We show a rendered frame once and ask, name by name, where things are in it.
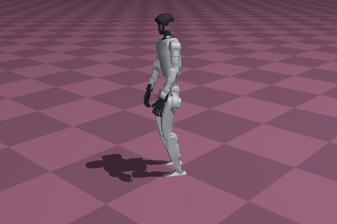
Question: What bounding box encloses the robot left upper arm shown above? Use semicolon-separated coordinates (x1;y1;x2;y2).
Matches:
168;40;181;76

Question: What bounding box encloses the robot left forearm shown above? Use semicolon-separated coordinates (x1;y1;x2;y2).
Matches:
160;68;176;100

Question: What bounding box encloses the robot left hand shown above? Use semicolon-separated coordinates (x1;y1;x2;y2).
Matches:
152;95;168;117

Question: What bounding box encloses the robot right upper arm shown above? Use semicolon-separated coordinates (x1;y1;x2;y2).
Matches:
153;39;161;70

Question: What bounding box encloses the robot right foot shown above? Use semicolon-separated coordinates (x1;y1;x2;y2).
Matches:
166;161;182;165

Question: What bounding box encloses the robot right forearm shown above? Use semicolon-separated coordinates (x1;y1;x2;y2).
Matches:
147;67;160;90

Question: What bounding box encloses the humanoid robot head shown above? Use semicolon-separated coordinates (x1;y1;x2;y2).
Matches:
155;13;175;40

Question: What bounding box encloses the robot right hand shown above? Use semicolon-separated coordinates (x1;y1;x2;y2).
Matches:
144;84;153;108

